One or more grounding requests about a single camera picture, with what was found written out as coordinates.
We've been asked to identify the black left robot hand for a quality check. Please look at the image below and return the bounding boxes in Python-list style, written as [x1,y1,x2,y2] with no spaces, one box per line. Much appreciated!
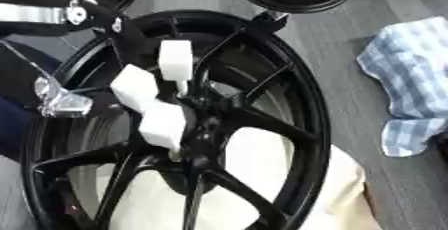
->
[64,0,161,68]

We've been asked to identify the black spoked wheel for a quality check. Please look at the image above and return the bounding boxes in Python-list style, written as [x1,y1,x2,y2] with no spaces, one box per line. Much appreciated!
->
[21,9,333,230]

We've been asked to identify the cream cloth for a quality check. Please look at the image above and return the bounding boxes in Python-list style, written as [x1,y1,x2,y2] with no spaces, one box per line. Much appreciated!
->
[94,126,382,230]

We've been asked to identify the blue white checked cloth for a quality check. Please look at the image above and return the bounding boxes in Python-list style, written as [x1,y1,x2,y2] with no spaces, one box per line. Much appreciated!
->
[355,16,448,158]

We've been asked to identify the silver metal bracket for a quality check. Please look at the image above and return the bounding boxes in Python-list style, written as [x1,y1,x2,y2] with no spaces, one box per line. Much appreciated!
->
[31,73,95,119]

